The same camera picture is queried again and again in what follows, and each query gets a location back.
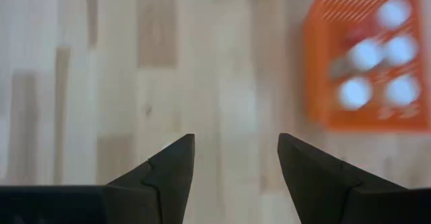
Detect yellow-green pill bottle white cap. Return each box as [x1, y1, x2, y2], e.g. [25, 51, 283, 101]
[385, 74, 422, 107]

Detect teal pill bottle white cap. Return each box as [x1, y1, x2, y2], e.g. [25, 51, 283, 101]
[329, 37, 385, 80]

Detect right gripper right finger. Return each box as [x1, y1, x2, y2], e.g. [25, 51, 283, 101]
[277, 133, 410, 224]

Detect green pill bottle white cap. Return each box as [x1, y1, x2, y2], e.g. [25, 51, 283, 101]
[383, 34, 420, 67]

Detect orange plastic basket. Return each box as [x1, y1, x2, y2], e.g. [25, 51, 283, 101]
[301, 0, 431, 133]

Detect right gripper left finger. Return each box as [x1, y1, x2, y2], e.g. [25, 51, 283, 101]
[104, 133, 196, 224]

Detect purple pill bottle white cap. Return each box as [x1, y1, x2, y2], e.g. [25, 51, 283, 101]
[375, 0, 413, 30]

